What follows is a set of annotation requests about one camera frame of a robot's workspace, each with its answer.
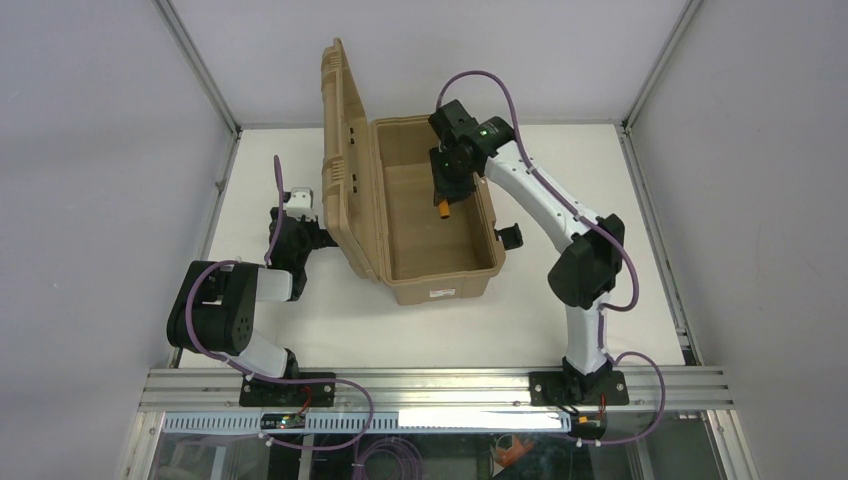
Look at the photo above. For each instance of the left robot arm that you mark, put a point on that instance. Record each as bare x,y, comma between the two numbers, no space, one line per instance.
213,313

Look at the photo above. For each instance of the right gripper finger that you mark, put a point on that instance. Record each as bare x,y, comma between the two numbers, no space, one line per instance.
461,193
440,181

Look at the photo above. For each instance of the white slotted cable duct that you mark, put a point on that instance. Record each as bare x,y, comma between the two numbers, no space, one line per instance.
406,421

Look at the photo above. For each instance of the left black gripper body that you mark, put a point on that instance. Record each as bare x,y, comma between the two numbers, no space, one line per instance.
308,237

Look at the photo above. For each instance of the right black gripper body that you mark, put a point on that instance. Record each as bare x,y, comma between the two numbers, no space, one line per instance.
451,183

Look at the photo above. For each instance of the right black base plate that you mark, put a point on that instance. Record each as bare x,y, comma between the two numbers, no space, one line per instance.
556,388

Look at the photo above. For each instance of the aluminium mounting rail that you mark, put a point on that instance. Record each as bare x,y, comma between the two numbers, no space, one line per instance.
637,389

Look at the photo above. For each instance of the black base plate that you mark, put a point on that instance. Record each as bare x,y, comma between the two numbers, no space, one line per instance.
556,388
286,391

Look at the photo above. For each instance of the orange handled screwdriver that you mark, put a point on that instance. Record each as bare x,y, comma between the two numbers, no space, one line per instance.
444,209

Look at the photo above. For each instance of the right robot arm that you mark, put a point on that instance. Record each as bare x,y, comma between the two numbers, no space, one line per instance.
589,246

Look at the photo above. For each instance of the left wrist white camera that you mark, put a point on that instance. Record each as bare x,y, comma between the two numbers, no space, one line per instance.
298,204

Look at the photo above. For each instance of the orange object below table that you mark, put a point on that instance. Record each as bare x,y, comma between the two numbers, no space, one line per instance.
509,448

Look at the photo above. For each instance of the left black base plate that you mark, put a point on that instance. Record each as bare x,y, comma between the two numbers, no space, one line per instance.
286,391

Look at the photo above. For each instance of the tan plastic toolbox bin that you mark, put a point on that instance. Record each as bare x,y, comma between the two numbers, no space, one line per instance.
377,196

